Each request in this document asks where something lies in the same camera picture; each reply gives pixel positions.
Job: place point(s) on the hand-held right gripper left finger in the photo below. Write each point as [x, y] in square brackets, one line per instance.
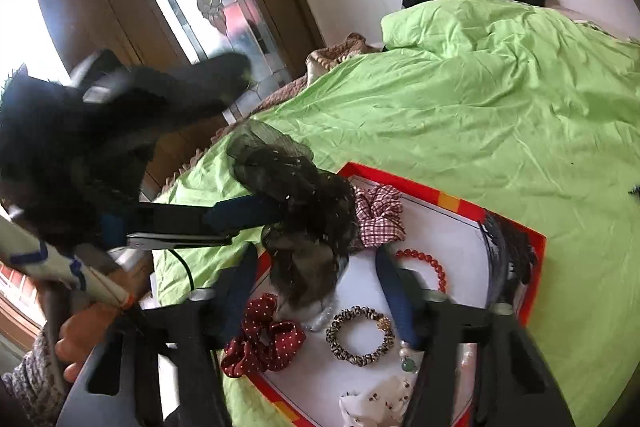
[242, 277]

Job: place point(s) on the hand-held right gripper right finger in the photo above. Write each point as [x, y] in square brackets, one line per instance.
[397, 302]

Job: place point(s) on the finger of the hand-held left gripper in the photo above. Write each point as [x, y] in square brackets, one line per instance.
[175, 241]
[240, 213]

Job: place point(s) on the dark mesh scrunchie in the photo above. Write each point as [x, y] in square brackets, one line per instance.
[300, 197]

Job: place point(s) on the white tray with red rim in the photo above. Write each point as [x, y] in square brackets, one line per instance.
[460, 267]

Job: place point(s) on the red polka dot scrunchie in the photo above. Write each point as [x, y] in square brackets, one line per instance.
[285, 337]

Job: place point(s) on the white printed scrunchie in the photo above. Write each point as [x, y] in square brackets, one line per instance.
[380, 399]

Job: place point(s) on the person's left forearm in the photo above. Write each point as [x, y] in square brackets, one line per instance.
[30, 382]

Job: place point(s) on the person's left hand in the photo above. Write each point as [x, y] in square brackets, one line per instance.
[85, 332]

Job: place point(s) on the plaid scrunchie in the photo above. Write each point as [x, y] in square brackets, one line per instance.
[380, 217]

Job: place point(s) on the black headband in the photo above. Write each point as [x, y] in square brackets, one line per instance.
[515, 252]

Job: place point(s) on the green bed sheet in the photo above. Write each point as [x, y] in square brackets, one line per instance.
[475, 107]

